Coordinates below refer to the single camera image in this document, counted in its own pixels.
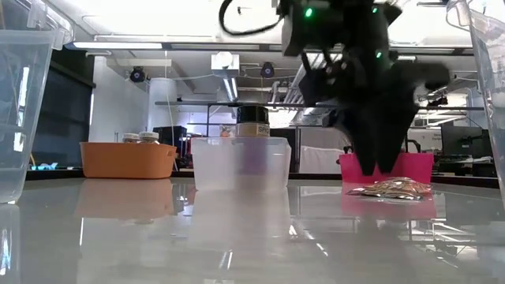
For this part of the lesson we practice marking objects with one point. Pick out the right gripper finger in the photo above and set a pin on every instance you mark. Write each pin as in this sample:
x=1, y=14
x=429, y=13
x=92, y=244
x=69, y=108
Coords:
x=363, y=146
x=390, y=138

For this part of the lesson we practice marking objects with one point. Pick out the orange spice packet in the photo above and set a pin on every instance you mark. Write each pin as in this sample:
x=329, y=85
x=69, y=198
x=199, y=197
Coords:
x=394, y=189

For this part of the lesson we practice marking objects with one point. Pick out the large clear plastic bin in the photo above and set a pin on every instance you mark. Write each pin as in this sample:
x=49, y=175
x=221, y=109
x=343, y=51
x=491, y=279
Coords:
x=493, y=98
x=23, y=118

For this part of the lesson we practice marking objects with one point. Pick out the purple-label black-lid spice jar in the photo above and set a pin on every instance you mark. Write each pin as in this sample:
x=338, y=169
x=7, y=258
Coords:
x=252, y=114

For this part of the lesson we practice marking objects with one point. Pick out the white-lid spice jar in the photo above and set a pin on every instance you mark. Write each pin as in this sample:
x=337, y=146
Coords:
x=149, y=137
x=131, y=138

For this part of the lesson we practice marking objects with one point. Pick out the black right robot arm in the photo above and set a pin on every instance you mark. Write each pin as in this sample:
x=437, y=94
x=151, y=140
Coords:
x=335, y=23

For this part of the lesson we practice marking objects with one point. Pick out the pink plastic bin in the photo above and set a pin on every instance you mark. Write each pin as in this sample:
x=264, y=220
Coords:
x=418, y=167

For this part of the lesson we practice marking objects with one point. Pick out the white hanging cloth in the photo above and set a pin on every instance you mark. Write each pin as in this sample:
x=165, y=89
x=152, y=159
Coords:
x=319, y=158

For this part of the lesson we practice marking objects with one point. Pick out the black computer monitor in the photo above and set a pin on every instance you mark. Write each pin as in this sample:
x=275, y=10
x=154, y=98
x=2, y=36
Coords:
x=461, y=142
x=169, y=136

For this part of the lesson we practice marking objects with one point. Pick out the silver overhead bar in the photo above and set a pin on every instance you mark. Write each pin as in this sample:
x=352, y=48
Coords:
x=236, y=46

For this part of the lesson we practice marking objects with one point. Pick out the orange patterned box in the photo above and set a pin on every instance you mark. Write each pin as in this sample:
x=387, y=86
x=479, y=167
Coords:
x=227, y=132

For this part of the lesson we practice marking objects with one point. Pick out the white ceiling box fixture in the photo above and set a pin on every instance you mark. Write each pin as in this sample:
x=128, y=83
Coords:
x=225, y=63

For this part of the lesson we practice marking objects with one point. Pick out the small translucent plastic bin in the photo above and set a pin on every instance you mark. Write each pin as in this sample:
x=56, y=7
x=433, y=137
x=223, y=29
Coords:
x=213, y=165

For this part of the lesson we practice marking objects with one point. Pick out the orange plastic bin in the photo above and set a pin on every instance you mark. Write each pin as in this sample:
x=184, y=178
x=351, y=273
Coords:
x=126, y=161

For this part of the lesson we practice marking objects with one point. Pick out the black hanging camera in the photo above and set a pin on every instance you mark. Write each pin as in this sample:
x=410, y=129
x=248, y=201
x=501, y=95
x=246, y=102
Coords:
x=137, y=75
x=267, y=71

